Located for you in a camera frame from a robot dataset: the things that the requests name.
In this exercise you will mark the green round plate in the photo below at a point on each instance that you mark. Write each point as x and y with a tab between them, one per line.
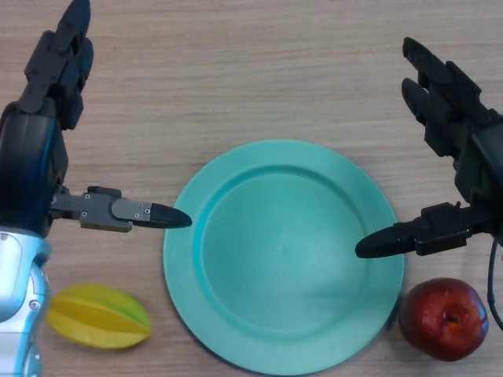
283	298

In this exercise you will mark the yellow starfruit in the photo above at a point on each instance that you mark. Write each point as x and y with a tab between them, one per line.
98	318

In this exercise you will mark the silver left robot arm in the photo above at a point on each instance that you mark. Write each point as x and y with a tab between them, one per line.
15	282

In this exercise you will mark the red apple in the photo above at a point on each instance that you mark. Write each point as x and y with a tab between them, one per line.
436	318

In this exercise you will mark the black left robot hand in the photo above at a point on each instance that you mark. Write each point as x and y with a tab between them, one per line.
31	165

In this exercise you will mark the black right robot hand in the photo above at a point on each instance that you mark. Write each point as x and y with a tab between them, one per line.
479	169

